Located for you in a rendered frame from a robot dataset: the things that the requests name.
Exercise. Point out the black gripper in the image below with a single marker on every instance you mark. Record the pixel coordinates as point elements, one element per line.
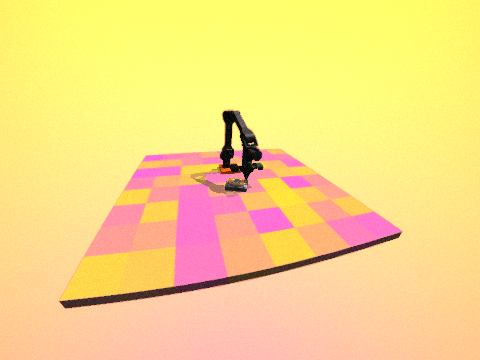
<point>235,167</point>

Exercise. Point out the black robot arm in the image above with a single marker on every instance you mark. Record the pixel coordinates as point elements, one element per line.
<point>246,136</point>

